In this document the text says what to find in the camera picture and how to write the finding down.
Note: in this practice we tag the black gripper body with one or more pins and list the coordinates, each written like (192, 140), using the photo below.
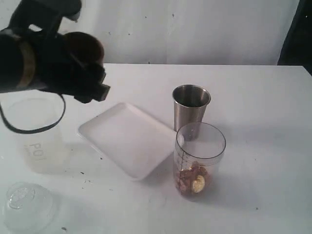
(40, 60)

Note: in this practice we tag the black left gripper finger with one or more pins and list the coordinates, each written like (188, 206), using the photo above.
(98, 93)

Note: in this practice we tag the brown wooden cup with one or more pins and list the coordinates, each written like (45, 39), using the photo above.
(86, 48)

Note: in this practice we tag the stainless steel cup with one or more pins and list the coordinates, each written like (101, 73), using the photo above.
(190, 102)

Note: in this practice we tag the clear measuring cup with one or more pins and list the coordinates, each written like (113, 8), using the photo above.
(199, 149)

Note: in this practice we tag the clear dome lid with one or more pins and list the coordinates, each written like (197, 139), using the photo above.
(29, 208)

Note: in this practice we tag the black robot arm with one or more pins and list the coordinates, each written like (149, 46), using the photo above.
(45, 60)

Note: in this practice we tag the white rectangular tray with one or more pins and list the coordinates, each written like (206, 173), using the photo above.
(132, 139)

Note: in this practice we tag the translucent plastic POT container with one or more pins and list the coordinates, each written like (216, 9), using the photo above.
(43, 152)

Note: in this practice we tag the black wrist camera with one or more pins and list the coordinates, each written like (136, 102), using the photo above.
(44, 13)

